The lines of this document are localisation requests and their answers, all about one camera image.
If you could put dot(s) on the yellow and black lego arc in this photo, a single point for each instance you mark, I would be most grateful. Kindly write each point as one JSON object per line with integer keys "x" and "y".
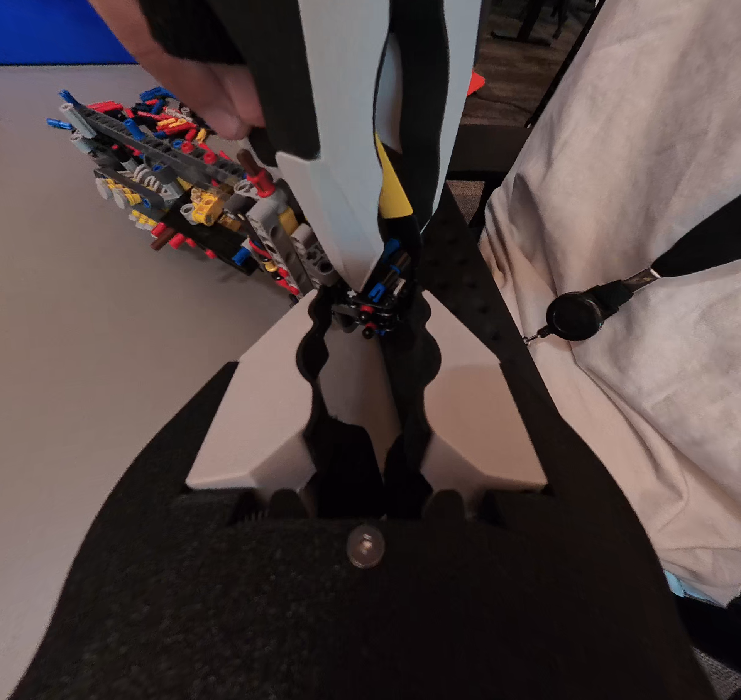
{"x": 391, "y": 190}

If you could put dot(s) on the person's right hand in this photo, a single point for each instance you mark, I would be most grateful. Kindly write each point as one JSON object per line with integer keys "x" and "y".
{"x": 220, "y": 98}

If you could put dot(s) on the grey black lego chassis assembly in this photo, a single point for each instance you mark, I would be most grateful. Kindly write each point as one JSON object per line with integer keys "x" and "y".
{"x": 173, "y": 159}

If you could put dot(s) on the pile of red blue lego pins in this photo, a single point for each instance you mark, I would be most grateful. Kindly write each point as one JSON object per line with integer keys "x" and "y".
{"x": 168, "y": 124}

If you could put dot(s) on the blue plastic bin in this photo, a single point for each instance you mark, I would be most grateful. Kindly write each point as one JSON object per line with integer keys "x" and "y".
{"x": 46, "y": 17}

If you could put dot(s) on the black badge reel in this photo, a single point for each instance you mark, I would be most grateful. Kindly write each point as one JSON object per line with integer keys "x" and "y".
{"x": 576, "y": 315}

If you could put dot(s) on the white printed t-shirt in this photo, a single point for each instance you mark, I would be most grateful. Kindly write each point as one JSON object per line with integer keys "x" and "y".
{"x": 637, "y": 133}

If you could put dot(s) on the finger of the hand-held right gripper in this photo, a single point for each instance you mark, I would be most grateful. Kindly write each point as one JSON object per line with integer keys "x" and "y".
{"x": 341, "y": 104}
{"x": 466, "y": 17}

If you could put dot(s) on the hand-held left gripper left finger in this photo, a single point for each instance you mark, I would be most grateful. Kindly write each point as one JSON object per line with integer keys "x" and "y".
{"x": 254, "y": 422}

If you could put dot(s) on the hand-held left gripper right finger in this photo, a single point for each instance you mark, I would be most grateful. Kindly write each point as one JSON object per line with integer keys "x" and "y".
{"x": 486, "y": 422}

